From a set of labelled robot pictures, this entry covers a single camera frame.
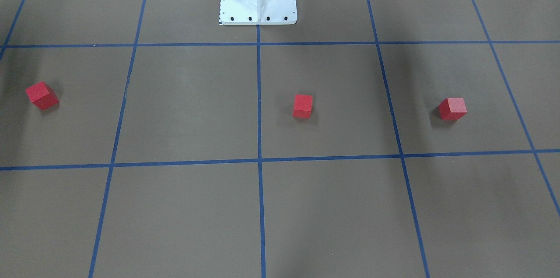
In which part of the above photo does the red block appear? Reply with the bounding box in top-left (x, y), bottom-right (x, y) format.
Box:
top-left (25, 82), bottom-right (60, 110)
top-left (292, 94), bottom-right (313, 119)
top-left (438, 97), bottom-right (468, 121)

